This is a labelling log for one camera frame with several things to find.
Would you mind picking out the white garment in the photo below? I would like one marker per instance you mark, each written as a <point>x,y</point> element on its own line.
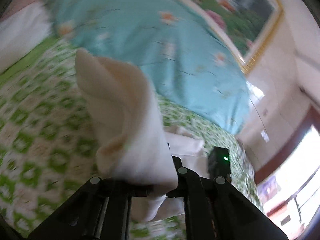
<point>20,37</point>

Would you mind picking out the gold framed painting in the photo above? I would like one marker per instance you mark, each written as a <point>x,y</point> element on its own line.
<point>225,0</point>

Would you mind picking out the white wall socket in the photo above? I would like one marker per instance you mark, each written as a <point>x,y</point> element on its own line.
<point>266,112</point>

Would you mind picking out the brown door frame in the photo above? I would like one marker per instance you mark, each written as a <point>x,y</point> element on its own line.
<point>287,145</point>

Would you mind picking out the cream zip hoodie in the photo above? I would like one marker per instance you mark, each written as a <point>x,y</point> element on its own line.
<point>125,120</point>

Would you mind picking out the blue floral duvet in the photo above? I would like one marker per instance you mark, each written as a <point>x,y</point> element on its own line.
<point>150,42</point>

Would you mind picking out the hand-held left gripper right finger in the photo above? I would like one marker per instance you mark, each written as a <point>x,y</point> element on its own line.
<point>192,187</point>

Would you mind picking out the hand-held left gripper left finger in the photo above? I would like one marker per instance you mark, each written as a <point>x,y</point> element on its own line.
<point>117,192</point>

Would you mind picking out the green patterned bed sheet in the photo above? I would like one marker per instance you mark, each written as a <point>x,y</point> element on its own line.
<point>37,130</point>

